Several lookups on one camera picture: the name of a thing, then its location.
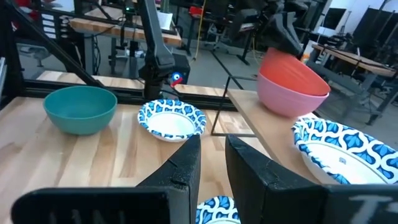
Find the black partition screen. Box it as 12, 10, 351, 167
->
353, 7, 398, 48

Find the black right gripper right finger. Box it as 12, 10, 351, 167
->
224, 134, 398, 224

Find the wooden workbench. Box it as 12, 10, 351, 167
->
68, 6, 183, 47
312, 43, 398, 125

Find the pink plastic bowl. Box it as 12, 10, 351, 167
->
256, 72, 330, 118

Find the black metal rig frame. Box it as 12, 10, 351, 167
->
0, 0, 240, 112

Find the yellow hanging cable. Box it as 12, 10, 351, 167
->
193, 0, 208, 62

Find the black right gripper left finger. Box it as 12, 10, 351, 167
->
10, 134, 202, 224

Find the grey office chair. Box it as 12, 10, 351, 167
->
17, 43, 52, 68

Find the white paper sheet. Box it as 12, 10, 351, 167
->
157, 11, 174, 31

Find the wooden shelf with black legs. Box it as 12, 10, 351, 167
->
210, 75, 323, 185

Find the teal plastic bowl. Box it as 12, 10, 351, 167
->
42, 85, 118, 136

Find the blue-patterned white paper bowl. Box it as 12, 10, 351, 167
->
291, 117, 398, 186
195, 195, 242, 224
137, 98, 208, 143

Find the small blue red toy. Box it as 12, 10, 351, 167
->
170, 72, 184, 88

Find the orange plastic bowl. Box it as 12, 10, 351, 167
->
259, 47, 331, 96

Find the black computer monitor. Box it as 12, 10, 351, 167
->
322, 7, 347, 31

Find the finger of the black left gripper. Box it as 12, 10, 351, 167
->
287, 11, 304, 57
269, 12, 300, 55

